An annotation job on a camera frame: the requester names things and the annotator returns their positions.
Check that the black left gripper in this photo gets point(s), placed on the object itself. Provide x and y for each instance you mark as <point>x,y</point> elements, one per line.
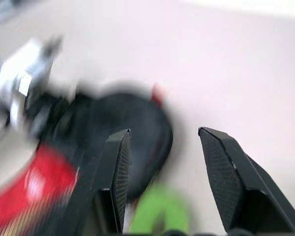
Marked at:
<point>44,115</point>

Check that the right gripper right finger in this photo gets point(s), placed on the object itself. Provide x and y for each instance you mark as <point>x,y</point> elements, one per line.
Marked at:
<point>241,177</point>

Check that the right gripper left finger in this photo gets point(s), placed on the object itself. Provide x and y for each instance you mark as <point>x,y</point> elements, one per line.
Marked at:
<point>113,167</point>

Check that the black red paddle case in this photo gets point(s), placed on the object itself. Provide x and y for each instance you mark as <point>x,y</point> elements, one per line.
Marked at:
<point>137,127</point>

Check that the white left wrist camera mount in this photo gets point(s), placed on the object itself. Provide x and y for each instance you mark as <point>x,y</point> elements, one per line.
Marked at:
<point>17,64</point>

